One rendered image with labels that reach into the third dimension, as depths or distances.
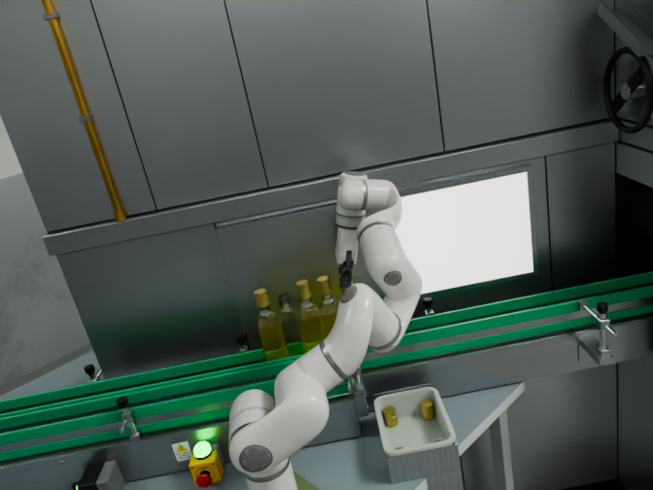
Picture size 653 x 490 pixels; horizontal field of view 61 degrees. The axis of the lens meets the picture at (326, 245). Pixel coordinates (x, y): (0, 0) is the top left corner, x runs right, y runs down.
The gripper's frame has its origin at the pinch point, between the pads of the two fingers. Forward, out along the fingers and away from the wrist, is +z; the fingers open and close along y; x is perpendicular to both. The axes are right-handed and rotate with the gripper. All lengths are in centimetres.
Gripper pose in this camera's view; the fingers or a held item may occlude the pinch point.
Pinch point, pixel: (344, 277)
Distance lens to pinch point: 150.2
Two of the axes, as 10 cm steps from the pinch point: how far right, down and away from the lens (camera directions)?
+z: -0.7, 9.4, 3.5
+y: 0.5, 3.5, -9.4
